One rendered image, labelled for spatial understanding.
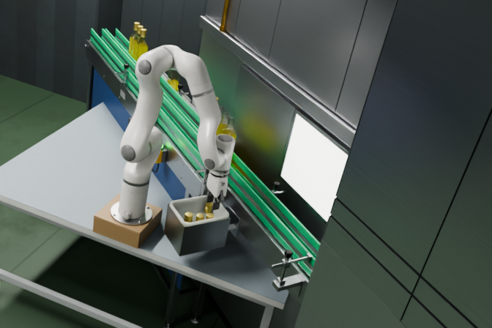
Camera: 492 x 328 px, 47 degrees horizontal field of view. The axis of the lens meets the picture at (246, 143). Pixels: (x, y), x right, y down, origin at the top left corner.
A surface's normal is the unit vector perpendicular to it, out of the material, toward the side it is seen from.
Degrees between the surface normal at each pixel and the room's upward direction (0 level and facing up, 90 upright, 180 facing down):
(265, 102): 90
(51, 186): 0
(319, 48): 90
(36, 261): 0
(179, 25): 90
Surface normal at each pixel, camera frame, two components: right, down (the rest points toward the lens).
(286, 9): -0.85, 0.10
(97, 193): 0.18, -0.87
